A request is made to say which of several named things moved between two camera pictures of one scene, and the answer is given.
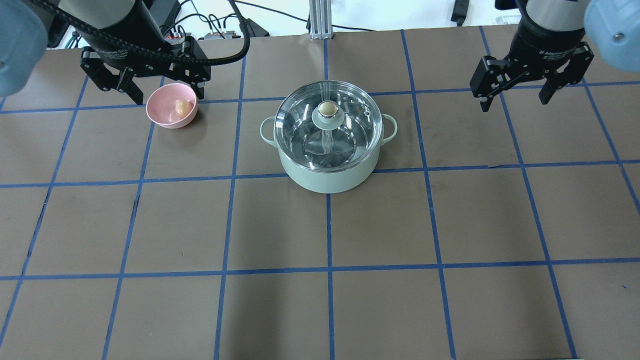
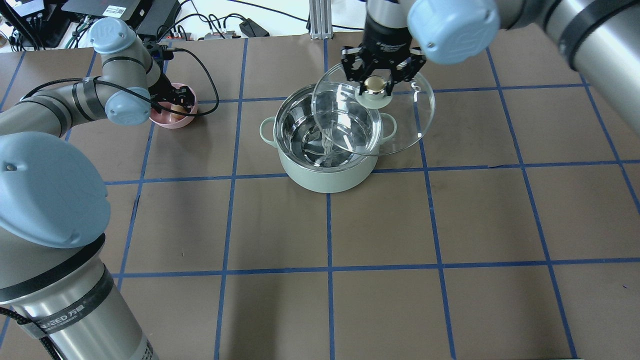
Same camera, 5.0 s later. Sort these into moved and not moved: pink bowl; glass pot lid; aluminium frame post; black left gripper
Moved: glass pot lid; black left gripper
Not moved: pink bowl; aluminium frame post
